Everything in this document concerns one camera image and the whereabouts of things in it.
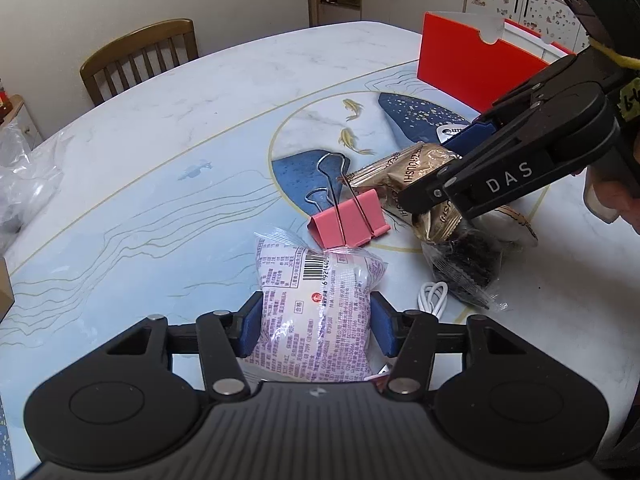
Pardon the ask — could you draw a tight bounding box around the white speckled cabinet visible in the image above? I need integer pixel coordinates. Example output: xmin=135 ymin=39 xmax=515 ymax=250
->
xmin=467 ymin=0 xmax=594 ymax=54

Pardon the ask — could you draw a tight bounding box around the person's right hand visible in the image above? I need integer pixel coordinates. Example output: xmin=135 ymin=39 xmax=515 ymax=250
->
xmin=597 ymin=160 xmax=640 ymax=235

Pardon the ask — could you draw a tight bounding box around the red cardboard box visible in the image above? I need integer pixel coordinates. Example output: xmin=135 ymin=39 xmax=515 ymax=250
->
xmin=416 ymin=11 xmax=576 ymax=114

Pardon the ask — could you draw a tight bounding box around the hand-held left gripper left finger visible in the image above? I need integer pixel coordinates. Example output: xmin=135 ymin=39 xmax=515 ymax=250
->
xmin=105 ymin=294 xmax=264 ymax=402

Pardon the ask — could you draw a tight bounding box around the white usb cable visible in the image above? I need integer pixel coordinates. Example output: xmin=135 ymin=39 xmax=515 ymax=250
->
xmin=370 ymin=280 xmax=451 ymax=382

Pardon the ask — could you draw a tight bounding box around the low white wooden cabinet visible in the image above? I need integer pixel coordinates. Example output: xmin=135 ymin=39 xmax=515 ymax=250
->
xmin=0 ymin=94 xmax=44 ymax=152

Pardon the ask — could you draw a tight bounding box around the brown cardboard box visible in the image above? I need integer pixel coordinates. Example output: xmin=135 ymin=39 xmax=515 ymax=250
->
xmin=0 ymin=256 xmax=16 ymax=324

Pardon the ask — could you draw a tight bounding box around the silver metal key tag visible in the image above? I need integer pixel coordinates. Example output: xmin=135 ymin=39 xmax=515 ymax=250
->
xmin=435 ymin=122 xmax=474 ymax=147

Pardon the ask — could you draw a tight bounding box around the gold foil snack packet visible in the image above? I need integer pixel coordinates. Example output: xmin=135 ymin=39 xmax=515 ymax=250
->
xmin=410 ymin=199 xmax=469 ymax=249
xmin=345 ymin=142 xmax=462 ymax=212

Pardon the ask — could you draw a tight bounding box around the wooden chair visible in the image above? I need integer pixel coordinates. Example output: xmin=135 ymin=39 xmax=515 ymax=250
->
xmin=80 ymin=19 xmax=200 ymax=107

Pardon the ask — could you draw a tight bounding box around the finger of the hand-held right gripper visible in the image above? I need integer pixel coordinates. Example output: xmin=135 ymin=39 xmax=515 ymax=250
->
xmin=397 ymin=139 xmax=572 ymax=222
xmin=441 ymin=51 xmax=609 ymax=155

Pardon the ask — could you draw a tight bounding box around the pink white snack packet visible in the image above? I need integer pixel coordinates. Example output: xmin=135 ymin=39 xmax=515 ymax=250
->
xmin=245 ymin=227 xmax=389 ymax=386

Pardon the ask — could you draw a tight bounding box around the white brown plush keychain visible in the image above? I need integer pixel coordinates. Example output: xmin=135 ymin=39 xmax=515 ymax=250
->
xmin=492 ymin=207 xmax=539 ymax=249

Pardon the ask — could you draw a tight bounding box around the black beads packet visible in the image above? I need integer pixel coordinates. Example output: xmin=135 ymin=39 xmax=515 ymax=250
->
xmin=422 ymin=220 xmax=506 ymax=314

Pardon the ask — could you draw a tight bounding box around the clear plastic bag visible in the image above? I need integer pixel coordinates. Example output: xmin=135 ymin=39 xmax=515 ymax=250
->
xmin=0 ymin=122 xmax=67 ymax=252

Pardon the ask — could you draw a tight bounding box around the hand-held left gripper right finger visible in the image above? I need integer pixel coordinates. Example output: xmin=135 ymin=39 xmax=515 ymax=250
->
xmin=370 ymin=291 xmax=532 ymax=402

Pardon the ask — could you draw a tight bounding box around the pink binder clip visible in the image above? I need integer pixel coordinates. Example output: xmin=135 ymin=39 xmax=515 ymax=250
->
xmin=304 ymin=152 xmax=391 ymax=250

